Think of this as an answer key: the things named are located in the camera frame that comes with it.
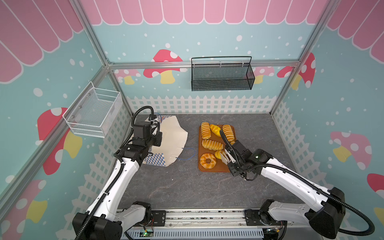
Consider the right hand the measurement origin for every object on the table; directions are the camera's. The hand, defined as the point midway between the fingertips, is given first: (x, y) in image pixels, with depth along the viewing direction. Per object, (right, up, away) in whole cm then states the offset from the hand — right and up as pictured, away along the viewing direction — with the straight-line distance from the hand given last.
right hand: (232, 166), depth 78 cm
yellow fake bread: (-9, +9, +19) cm, 23 cm away
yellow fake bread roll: (+4, +18, +27) cm, 32 cm away
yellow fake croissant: (-5, +19, +28) cm, 34 cm away
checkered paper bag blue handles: (-33, +14, +21) cm, 42 cm away
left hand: (-40, +17, 0) cm, 43 cm away
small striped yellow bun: (-5, +4, +13) cm, 15 cm away
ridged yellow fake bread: (-12, +19, +27) cm, 35 cm away
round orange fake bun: (-14, +1, +16) cm, 21 cm away
